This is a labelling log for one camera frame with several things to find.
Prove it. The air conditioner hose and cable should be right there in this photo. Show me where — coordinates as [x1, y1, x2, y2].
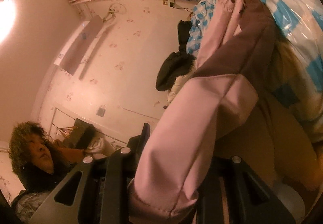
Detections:
[101, 2, 127, 24]

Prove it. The black coat on bed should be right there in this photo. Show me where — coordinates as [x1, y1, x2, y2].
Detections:
[155, 20, 195, 92]

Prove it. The wall mounted air conditioner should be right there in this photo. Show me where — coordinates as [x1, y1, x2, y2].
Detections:
[54, 15, 104, 76]

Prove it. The black charging cable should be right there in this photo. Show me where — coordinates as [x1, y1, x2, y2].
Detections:
[171, 4, 196, 20]

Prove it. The blue white checkered bed sheet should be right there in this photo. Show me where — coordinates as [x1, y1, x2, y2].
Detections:
[186, 0, 323, 144]

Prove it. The pink and brown jacket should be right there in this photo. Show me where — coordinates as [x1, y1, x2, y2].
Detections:
[128, 0, 322, 223]

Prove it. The white wall power socket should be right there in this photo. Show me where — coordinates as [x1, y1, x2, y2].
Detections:
[163, 0, 175, 8]

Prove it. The person with curly hair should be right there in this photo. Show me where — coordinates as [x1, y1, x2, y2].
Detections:
[9, 121, 86, 223]

